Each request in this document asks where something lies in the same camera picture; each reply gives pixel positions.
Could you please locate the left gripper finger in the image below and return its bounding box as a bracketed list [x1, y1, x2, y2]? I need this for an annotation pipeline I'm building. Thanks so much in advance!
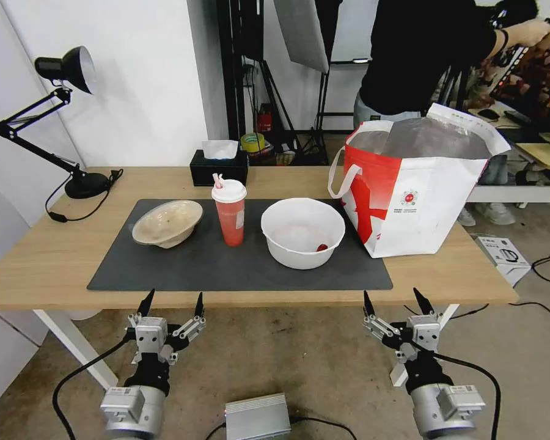
[167, 291, 208, 343]
[127, 287, 156, 329]

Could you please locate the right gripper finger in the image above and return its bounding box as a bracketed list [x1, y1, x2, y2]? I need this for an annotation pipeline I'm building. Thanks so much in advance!
[362, 290, 398, 349]
[412, 287, 444, 327]

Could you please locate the red white takeout bag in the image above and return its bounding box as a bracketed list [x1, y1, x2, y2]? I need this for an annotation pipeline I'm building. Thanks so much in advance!
[327, 102, 512, 260]

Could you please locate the black desk mat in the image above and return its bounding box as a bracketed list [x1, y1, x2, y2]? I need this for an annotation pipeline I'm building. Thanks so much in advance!
[86, 197, 394, 293]

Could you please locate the beige paper bowl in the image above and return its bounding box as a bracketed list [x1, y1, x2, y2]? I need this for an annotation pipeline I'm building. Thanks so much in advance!
[131, 199, 204, 250]

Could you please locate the white cardboard product box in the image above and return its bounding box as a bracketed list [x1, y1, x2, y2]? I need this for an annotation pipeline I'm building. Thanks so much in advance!
[475, 235, 532, 288]

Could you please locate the red drink cup white lid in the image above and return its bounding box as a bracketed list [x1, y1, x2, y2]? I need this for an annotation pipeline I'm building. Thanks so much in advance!
[210, 172, 249, 248]

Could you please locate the white plastic bowl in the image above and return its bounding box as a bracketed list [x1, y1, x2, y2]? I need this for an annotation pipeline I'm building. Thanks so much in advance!
[260, 197, 347, 271]

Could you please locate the grey metal box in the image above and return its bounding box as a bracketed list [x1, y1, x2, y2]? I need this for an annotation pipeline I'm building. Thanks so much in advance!
[224, 392, 293, 440]

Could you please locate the black tissue box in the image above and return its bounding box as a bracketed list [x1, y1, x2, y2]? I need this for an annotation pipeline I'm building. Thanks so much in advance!
[189, 150, 250, 188]

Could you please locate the white tissue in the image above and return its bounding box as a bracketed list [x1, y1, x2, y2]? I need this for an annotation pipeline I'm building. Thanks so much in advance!
[201, 139, 240, 162]

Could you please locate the yellow tape roll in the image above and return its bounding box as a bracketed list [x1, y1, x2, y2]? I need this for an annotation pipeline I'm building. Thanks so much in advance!
[240, 132, 267, 153]

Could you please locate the red fire extinguisher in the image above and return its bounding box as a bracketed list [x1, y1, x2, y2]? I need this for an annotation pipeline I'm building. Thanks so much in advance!
[257, 104, 275, 134]

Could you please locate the black metal stand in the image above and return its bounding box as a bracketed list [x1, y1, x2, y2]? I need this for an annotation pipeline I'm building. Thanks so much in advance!
[217, 0, 268, 144]

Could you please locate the black desk lamp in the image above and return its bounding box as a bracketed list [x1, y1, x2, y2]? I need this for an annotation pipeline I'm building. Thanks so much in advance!
[0, 45, 112, 200]

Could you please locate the person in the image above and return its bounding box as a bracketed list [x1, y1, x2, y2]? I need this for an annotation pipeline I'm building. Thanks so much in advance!
[352, 0, 550, 130]

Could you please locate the white softbox reflector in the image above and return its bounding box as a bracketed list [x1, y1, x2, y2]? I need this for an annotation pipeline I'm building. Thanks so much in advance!
[273, 0, 338, 74]

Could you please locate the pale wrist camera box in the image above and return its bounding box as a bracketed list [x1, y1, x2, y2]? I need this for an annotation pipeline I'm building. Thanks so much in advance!
[407, 315, 441, 353]
[134, 318, 169, 354]

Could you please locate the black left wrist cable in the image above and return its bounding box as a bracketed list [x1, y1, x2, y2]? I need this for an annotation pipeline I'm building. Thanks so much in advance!
[51, 339, 141, 440]

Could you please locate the black lamp cable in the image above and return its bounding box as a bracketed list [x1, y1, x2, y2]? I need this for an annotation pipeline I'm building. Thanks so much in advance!
[44, 168, 125, 224]

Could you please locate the black cable of metal box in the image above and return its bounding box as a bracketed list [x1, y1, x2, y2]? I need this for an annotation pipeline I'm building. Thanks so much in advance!
[288, 414, 359, 440]

